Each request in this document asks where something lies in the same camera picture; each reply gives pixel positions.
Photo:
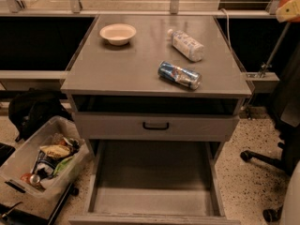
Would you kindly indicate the grey drawer cabinet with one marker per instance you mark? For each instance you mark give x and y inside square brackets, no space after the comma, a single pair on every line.
[108,79]

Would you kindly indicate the blue soda can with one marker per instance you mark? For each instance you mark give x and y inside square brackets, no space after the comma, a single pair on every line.
[189,78]

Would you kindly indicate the closed grey drawer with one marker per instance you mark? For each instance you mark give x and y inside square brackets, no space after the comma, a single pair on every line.
[129,126]

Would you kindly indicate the clear plastic water bottle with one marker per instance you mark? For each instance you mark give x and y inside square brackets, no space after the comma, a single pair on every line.
[186,45]

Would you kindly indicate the blue white snack bag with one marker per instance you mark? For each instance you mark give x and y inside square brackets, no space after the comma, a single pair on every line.
[44,165]

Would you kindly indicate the black backpack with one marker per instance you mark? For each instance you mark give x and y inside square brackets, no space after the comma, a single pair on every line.
[29,111]

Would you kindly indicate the black drawer handle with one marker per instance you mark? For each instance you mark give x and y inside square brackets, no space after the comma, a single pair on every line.
[155,126]

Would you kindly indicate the clear plastic bin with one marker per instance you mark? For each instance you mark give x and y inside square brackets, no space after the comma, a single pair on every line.
[18,168]

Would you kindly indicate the open grey drawer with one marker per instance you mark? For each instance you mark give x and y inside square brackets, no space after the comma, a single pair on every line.
[153,183]

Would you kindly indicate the white bowl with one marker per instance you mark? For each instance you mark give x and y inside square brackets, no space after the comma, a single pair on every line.
[118,34]

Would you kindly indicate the black office chair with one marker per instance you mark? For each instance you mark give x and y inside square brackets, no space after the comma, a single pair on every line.
[285,109]

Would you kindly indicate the yellow chip bag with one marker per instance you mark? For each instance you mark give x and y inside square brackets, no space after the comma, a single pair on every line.
[56,151]

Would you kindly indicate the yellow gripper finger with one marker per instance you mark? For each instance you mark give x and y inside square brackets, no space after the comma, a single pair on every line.
[288,10]

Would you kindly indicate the metal support rod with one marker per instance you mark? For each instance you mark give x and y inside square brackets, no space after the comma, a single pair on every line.
[267,65]

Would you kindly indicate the green snack bag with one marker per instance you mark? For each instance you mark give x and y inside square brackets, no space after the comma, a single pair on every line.
[62,165]

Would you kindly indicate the silver can in bin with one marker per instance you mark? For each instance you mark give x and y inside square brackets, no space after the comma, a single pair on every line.
[34,179]

